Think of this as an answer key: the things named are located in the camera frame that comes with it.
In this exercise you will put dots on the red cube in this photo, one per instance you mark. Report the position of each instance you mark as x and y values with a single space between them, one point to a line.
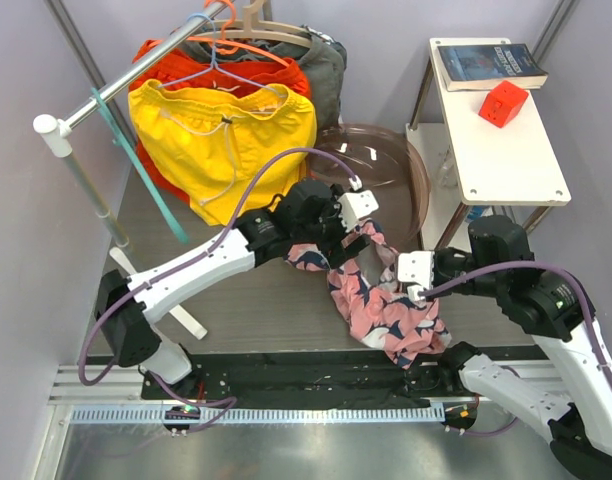
503 103

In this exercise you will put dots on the white two-tier shelf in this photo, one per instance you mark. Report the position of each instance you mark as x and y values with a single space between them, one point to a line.
513 166

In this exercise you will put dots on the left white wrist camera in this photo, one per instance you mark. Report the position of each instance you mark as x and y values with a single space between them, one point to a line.
356 206

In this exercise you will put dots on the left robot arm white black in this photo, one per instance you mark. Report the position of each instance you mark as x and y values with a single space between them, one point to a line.
128 307

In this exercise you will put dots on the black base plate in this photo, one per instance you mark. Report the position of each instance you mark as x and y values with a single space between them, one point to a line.
323 380

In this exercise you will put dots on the dark blue book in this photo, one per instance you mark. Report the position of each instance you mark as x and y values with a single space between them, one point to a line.
483 67

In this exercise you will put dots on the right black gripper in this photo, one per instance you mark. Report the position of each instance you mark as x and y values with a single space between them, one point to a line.
447 250

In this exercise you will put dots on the orange shorts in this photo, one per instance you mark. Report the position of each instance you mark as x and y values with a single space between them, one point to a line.
177 64

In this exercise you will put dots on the silver clothes rack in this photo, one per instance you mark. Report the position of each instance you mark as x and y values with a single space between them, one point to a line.
55 132

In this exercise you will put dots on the grey garment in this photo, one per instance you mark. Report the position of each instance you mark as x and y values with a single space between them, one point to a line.
323 61

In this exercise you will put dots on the orange plastic hanger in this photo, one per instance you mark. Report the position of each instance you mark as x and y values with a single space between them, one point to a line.
222 45

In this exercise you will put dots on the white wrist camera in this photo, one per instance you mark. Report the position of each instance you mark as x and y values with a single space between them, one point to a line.
356 206
415 272

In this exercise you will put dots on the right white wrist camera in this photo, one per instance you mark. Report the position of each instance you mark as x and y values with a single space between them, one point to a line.
415 272

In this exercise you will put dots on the transparent brown plastic basin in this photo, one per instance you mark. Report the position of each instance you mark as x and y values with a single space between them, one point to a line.
391 167

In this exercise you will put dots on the blue wire hanger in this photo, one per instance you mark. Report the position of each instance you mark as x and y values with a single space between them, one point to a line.
221 70

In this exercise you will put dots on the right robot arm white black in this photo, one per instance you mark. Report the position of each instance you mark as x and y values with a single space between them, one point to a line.
550 305

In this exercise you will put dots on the beige wooden hanger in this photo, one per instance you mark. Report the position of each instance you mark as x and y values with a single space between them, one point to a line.
251 26

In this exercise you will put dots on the teal plastic hanger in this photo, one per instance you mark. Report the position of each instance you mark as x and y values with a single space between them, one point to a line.
136 160

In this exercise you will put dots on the perforated metal cable rail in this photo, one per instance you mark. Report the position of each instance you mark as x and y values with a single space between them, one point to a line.
171 415

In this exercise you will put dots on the pink whale print shorts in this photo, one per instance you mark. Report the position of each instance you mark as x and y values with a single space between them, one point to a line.
378 313

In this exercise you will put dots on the yellow shorts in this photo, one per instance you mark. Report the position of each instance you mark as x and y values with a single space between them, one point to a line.
224 151

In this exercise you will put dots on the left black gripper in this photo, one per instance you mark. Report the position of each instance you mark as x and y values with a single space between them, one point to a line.
334 249

